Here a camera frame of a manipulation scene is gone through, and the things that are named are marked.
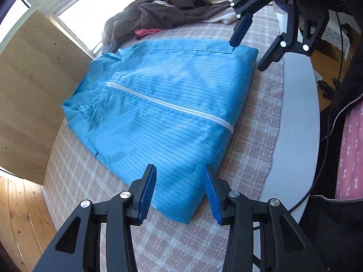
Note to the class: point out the pink bow-print shirt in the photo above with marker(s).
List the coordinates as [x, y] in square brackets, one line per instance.
[350, 167]

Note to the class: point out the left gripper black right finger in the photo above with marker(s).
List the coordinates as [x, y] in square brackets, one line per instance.
[262, 234]

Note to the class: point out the black zip jacket worn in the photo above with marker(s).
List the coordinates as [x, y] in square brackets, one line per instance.
[334, 226]

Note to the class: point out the white lace cloth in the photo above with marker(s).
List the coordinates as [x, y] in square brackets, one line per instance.
[332, 35]

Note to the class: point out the blue striped work jacket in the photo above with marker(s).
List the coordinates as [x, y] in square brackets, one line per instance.
[172, 103]

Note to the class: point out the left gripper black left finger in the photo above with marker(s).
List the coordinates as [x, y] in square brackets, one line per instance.
[76, 246]

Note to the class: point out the light wooden board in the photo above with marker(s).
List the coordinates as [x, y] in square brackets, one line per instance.
[40, 68]

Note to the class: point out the red garment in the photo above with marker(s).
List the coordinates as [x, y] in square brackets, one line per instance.
[141, 33]

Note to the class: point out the brown garment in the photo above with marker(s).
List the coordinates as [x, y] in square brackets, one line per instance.
[121, 26]

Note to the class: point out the white window frame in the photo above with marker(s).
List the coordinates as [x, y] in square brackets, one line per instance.
[51, 9]

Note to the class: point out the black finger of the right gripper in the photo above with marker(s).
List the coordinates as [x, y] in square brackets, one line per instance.
[274, 53]
[240, 30]

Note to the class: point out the wooden plank panel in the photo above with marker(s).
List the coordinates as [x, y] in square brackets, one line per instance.
[26, 226]

